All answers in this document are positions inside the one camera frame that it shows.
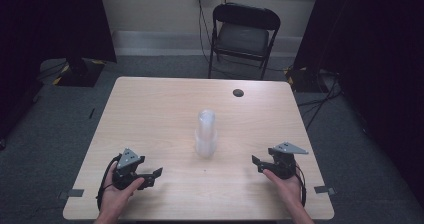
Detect white baseboard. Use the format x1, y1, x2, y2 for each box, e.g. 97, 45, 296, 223
111, 29, 304, 58

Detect grey tape strip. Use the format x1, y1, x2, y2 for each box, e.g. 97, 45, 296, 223
58, 188, 85, 200
313, 185, 337, 196

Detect black stand base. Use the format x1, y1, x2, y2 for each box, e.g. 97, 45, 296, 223
52, 57, 106, 88
285, 66, 330, 94

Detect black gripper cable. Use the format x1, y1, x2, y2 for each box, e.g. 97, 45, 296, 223
294, 164, 308, 208
95, 153, 123, 211

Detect black floor cables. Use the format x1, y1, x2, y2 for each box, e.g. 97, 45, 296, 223
296, 71, 344, 131

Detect black curtain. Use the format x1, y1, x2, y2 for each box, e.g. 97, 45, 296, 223
292, 0, 424, 200
0, 0, 118, 140

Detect black folding chair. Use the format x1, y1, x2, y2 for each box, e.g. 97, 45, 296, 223
207, 2, 282, 81

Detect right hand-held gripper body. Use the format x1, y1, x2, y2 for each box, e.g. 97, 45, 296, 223
266, 141, 310, 181

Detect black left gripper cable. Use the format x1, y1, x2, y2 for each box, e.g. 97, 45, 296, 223
95, 153, 123, 211

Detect person's right hand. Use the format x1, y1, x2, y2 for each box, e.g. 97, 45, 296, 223
262, 168, 306, 213

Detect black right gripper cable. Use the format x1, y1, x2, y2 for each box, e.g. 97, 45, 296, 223
294, 164, 308, 208

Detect person's left hand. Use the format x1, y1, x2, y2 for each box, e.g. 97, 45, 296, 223
99, 161, 146, 218

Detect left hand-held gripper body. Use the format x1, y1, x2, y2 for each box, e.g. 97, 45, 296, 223
111, 147, 156, 191

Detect stack of clear plastic cups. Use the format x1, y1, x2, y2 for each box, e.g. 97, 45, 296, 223
194, 108, 219, 159

